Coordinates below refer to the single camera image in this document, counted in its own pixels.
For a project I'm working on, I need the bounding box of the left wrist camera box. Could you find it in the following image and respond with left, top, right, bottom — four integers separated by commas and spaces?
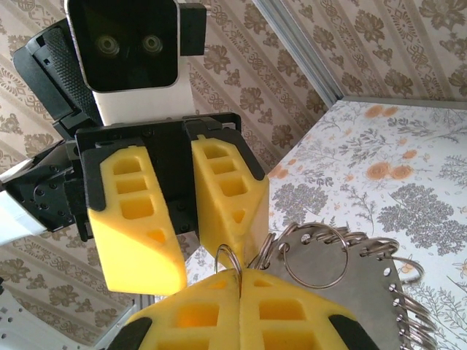
64, 0, 209, 128

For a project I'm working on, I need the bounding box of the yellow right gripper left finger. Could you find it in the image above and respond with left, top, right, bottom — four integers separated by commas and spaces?
112, 270, 242, 350

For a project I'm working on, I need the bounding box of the aluminium frame post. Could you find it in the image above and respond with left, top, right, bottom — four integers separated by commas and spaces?
251, 0, 346, 106

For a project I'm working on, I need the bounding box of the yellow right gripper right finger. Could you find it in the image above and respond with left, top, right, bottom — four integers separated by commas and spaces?
239, 268, 381, 350

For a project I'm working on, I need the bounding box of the metal keyring holder plate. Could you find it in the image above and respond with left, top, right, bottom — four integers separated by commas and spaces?
255, 227, 406, 350

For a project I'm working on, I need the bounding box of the aluminium table edge rail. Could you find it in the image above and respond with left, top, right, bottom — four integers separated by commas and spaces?
330, 93, 467, 109
90, 291, 158, 350

